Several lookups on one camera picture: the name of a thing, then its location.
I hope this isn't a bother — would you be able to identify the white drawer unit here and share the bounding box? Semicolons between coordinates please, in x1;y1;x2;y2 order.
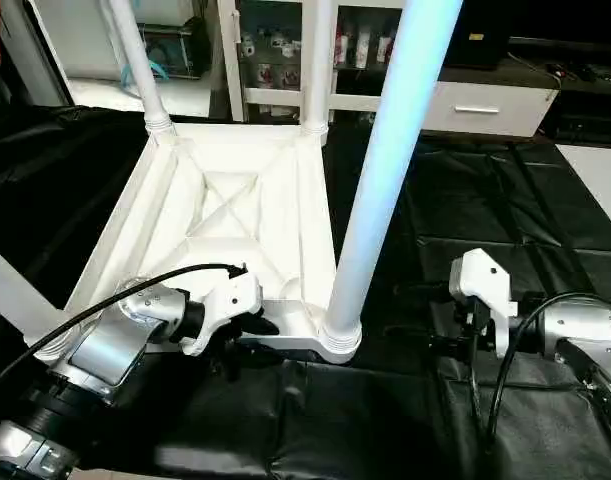
422;80;561;139

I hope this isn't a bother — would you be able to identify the black table mat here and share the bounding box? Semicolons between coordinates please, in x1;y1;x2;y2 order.
0;100;611;480

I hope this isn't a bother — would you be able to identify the dark TV stand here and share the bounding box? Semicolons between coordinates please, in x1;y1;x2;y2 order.
540;38;611;146

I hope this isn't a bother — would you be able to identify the white flat board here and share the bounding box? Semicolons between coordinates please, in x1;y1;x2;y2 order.
555;143;611;241

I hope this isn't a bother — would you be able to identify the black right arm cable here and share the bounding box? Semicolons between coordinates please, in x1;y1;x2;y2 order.
465;292;611;451

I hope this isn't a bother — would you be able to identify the black speaker box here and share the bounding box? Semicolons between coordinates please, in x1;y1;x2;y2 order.
445;0;511;69

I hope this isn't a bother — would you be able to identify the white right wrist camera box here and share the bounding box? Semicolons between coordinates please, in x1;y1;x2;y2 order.
448;248;516;358

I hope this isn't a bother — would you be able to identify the white glass door cabinet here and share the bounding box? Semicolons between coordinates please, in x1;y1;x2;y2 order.
217;0;406;123

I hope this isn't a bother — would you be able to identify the white plastic table top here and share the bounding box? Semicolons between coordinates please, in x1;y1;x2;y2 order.
35;120;364;363

